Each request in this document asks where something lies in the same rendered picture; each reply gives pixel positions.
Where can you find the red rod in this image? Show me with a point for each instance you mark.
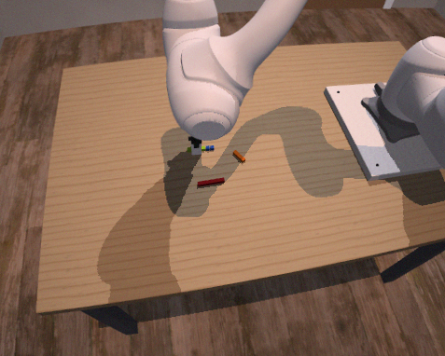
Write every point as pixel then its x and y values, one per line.
pixel 211 182

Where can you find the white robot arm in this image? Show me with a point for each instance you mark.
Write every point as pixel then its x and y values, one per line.
pixel 208 79

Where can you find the orange rod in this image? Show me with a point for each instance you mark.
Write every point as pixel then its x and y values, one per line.
pixel 239 156

